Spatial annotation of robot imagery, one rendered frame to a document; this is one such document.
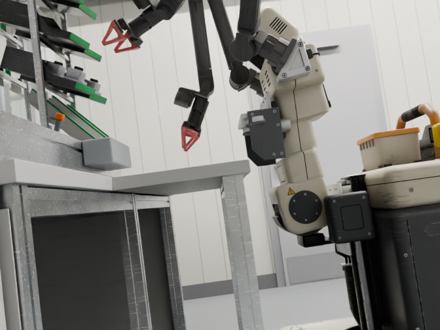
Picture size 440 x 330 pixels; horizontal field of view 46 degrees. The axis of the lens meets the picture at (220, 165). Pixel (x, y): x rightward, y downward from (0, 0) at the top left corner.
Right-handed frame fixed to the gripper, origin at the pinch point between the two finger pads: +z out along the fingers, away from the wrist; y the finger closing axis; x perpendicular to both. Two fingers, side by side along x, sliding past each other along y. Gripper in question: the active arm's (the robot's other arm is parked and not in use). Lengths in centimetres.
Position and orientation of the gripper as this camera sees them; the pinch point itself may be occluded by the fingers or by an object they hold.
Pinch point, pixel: (110, 46)
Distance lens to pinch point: 173.2
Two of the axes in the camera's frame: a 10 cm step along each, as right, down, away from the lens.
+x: 5.3, 8.4, -1.3
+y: -2.0, -0.3, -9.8
